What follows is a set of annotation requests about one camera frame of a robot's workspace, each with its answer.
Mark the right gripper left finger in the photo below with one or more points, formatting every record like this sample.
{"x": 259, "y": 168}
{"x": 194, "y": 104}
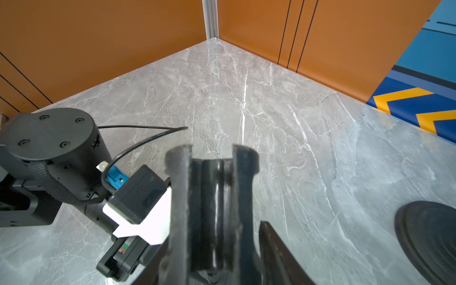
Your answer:
{"x": 150, "y": 275}

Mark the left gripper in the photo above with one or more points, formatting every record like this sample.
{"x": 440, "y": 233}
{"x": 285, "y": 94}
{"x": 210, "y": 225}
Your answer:
{"x": 124, "y": 256}

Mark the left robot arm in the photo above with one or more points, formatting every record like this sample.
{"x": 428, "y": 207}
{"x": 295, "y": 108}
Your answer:
{"x": 48, "y": 159}

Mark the black round stand base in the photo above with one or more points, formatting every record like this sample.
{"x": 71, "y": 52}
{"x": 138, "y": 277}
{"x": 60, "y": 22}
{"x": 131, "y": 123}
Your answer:
{"x": 426, "y": 232}

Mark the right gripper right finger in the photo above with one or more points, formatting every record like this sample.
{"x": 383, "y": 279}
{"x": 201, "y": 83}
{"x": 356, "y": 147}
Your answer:
{"x": 279, "y": 267}

